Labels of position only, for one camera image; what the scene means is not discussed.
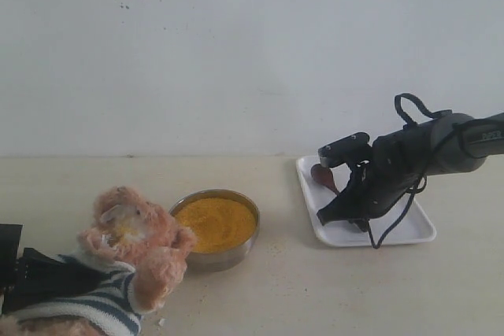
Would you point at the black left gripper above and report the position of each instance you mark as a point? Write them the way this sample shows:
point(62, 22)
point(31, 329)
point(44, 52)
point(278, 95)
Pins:
point(35, 278)

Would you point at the white rectangular plastic tray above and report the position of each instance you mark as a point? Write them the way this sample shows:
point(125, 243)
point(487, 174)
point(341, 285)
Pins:
point(415, 228)

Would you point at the dark wooden spoon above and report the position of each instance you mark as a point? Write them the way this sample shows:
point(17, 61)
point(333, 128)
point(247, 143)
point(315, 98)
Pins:
point(324, 177)

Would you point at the tan teddy bear striped sweater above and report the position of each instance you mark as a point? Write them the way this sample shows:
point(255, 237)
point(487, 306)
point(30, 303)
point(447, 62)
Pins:
point(143, 251)

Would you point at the steel bowl of yellow millet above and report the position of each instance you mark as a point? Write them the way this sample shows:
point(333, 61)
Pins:
point(226, 224)

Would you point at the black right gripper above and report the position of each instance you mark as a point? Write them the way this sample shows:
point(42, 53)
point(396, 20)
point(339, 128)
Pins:
point(380, 174)

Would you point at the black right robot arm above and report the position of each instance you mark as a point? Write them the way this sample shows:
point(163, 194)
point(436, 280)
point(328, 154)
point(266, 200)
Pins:
point(459, 143)

